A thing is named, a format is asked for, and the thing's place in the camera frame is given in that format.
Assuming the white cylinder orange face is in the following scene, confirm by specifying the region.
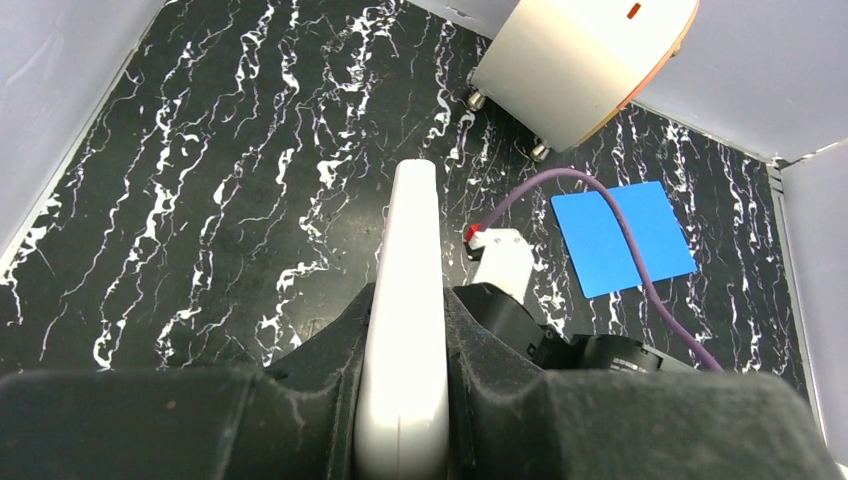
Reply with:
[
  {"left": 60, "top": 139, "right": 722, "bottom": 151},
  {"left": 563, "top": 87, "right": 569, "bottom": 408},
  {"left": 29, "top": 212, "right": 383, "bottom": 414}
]
[{"left": 467, "top": 0, "right": 699, "bottom": 162}]

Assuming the blue foam pad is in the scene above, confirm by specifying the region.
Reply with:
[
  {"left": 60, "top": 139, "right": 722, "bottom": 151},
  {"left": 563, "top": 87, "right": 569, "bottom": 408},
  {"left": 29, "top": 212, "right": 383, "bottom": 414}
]
[{"left": 551, "top": 181, "right": 697, "bottom": 299}]

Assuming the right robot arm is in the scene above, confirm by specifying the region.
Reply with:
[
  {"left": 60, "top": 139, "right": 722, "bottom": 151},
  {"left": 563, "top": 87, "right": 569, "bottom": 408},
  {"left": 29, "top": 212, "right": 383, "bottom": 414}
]
[{"left": 453, "top": 283, "right": 695, "bottom": 373}]

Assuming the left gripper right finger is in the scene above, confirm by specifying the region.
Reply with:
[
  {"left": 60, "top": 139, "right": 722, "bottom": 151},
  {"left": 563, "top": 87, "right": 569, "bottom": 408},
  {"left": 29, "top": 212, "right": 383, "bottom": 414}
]
[{"left": 444, "top": 287, "right": 842, "bottom": 479}]

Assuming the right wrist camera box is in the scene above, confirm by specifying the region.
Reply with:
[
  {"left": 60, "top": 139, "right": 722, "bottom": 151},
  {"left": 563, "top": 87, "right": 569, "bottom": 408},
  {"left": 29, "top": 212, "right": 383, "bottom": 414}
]
[{"left": 464, "top": 224, "right": 534, "bottom": 304}]

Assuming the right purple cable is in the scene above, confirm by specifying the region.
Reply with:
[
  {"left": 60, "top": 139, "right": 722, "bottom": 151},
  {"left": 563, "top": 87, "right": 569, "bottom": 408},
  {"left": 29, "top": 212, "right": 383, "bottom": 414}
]
[{"left": 478, "top": 168, "right": 725, "bottom": 374}]

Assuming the white remote control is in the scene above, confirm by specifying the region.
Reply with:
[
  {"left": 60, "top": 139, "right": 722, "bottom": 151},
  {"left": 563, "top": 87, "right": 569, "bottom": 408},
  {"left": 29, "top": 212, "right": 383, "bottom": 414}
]
[{"left": 353, "top": 159, "right": 449, "bottom": 479}]

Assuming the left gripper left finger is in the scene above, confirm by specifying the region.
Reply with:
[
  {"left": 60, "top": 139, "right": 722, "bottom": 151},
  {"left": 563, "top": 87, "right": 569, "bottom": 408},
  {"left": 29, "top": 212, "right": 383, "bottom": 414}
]
[{"left": 1, "top": 286, "right": 374, "bottom": 479}]

